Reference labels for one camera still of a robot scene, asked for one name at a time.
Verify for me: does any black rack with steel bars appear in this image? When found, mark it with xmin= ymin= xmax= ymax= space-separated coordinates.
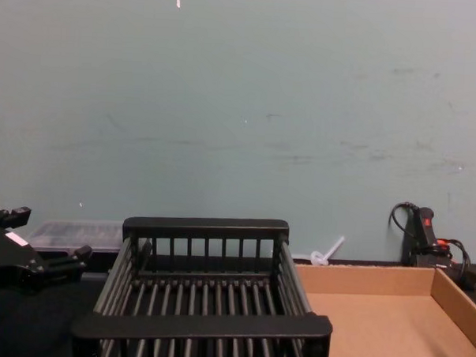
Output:
xmin=69 ymin=209 xmax=338 ymax=357

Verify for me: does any plain pale wall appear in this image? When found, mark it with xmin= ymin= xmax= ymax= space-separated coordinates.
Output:
xmin=0 ymin=0 xmax=476 ymax=272

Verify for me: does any clear plastic case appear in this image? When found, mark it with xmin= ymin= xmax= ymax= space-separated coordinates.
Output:
xmin=28 ymin=218 xmax=127 ymax=258

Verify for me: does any white three-armed plastic piece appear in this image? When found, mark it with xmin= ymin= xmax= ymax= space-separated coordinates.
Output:
xmin=290 ymin=233 xmax=347 ymax=269

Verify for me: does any shallow brown cardboard tray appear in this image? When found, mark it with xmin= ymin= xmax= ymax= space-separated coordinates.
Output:
xmin=289 ymin=261 xmax=476 ymax=357

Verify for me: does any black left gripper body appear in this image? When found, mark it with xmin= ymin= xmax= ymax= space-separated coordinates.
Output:
xmin=0 ymin=218 xmax=50 ymax=295

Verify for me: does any black corded tool red switch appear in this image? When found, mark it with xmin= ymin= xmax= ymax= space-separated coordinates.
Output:
xmin=386 ymin=201 xmax=475 ymax=277

